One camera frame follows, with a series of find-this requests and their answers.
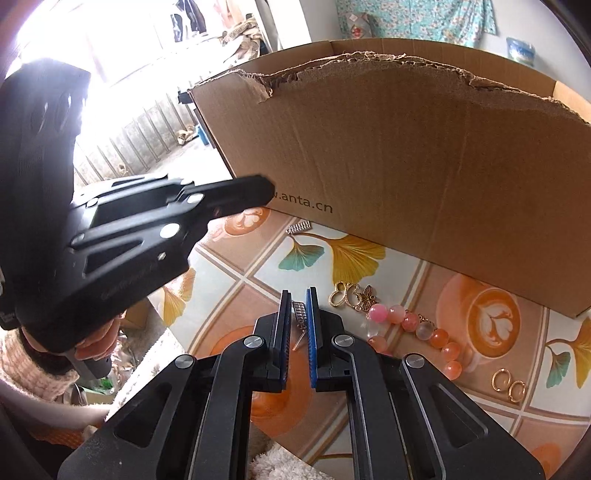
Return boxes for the silver rhinestone earring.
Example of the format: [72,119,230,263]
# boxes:
[291,301,308,351]

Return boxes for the pink orange bead bracelet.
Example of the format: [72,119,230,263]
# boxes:
[363,303,464,382]

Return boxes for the gold butterfly clasp charm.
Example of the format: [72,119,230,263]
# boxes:
[329,281,378,314]

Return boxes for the operator left hand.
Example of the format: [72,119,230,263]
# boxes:
[74,316,122,361]

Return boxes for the small silver rhinestone bar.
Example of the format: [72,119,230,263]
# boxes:
[286,220,312,236]

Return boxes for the white fluffy towel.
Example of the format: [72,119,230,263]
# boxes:
[249,444,308,480]

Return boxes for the gold hoop earring pair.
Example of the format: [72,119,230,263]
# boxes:
[491,368,528,405]

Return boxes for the patterned coffee ginkgo tablecloth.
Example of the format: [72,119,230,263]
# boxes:
[147,202,591,480]

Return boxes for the brown cardboard box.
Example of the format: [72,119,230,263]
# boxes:
[191,38,590,317]

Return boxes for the teal floral hanging cloth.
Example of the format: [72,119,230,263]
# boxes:
[335,0,497,48]

